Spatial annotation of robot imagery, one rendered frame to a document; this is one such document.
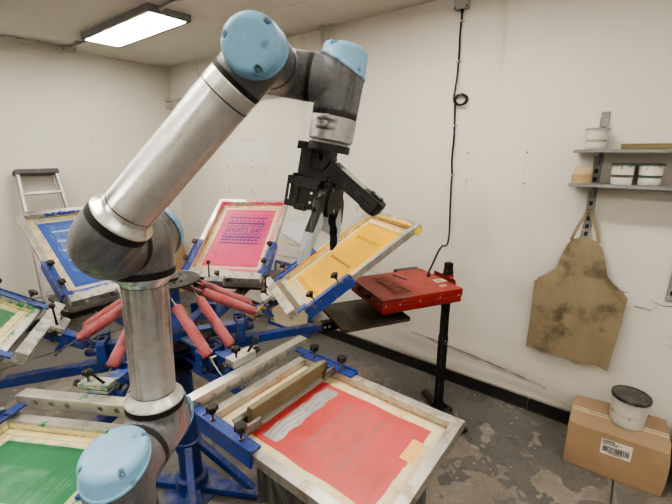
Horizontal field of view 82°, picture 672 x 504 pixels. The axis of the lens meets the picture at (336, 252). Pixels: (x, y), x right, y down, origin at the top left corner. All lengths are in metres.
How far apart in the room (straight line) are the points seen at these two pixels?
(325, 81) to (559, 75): 2.47
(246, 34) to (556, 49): 2.66
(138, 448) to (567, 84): 2.86
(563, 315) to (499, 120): 1.42
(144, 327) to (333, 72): 0.57
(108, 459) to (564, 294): 2.75
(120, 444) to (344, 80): 0.74
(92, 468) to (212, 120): 0.61
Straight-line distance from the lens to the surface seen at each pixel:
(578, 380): 3.33
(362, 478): 1.39
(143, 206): 0.60
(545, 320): 3.11
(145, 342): 0.84
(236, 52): 0.53
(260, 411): 1.52
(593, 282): 3.00
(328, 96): 0.65
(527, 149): 3.01
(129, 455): 0.84
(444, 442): 1.49
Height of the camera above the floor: 1.94
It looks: 15 degrees down
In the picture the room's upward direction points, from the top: straight up
